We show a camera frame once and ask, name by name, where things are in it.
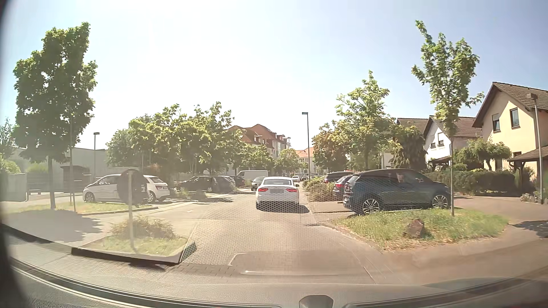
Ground red-roofed buildings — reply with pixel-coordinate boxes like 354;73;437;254
227;123;316;173

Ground white van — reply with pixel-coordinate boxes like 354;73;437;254
237;170;269;182

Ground white saloon car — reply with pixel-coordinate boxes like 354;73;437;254
255;176;300;211

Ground bushes beside road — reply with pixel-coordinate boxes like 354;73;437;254
302;176;336;202

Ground dark parked car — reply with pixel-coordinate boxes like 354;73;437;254
332;175;354;202
323;171;356;184

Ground row of parked cars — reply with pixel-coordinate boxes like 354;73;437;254
176;175;247;193

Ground row of trees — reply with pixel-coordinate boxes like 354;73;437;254
106;101;306;185

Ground paved brick road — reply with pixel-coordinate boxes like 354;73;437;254
0;187;548;286

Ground group of trees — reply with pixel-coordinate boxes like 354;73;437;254
311;70;428;173

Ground dark grey hatchback car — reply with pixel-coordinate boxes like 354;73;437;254
342;169;451;215

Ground car's own bonnet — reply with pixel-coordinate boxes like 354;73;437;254
9;256;548;308

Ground kerbed grass traffic island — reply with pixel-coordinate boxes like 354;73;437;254
72;216;194;264

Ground white house with brown roof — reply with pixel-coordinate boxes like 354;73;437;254
396;115;483;170

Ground grass patch with stone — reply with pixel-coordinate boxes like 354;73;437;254
333;208;510;251

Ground white hatchback car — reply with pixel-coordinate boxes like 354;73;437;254
82;174;171;204

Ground slim young tree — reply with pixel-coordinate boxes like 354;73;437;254
411;20;485;217

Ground grey flat-roofed building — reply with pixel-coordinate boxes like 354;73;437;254
8;147;142;193

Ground grass verge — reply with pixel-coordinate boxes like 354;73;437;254
8;201;158;215

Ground green hedge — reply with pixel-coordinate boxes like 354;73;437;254
424;169;518;196

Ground paved pavement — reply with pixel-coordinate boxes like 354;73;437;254
450;195;548;224

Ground tall leafy tree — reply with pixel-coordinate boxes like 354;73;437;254
12;22;98;210

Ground cream house with brown roof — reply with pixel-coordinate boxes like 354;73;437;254
472;82;548;194

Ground lamp post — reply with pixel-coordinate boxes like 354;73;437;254
527;93;545;204
301;112;311;182

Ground round road sign on post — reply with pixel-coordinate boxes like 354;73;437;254
117;169;149;250

